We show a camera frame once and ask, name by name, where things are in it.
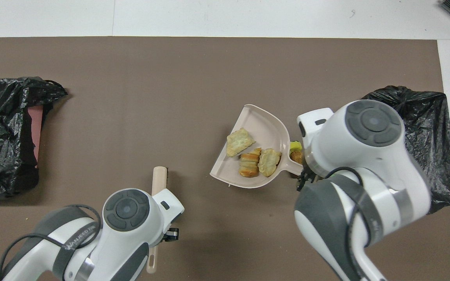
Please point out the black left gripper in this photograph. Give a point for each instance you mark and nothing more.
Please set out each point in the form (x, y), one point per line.
(171, 234)

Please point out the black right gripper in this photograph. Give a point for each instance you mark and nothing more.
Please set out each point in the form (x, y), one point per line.
(313, 175)

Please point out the brown bread chunk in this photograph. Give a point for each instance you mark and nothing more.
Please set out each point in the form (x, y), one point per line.
(297, 157)

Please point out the yellow green sponge piece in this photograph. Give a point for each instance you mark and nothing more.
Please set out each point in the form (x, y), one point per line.
(296, 146)

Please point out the striped croissant bread piece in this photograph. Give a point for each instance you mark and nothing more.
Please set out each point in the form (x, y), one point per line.
(269, 162)

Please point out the beige hand brush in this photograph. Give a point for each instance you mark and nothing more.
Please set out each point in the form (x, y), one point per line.
(159, 179)

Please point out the orange crusted bread slice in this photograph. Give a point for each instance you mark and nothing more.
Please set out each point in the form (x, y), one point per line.
(249, 163)

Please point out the beige plastic dustpan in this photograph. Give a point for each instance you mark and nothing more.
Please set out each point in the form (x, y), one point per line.
(264, 128)

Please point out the pale cream bread chunk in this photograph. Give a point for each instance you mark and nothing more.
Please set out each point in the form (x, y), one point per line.
(240, 141)

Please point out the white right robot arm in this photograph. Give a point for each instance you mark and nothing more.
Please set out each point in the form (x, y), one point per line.
(371, 123)

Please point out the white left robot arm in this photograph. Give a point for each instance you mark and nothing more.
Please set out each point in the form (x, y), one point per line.
(125, 208)

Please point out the taut black bag-lined bin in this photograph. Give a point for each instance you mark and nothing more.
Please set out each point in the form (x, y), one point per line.
(436, 128)

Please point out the pink bin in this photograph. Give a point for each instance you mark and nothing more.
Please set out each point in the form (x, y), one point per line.
(35, 132)

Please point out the brown table mat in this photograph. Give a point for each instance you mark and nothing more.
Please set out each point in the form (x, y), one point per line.
(170, 97)

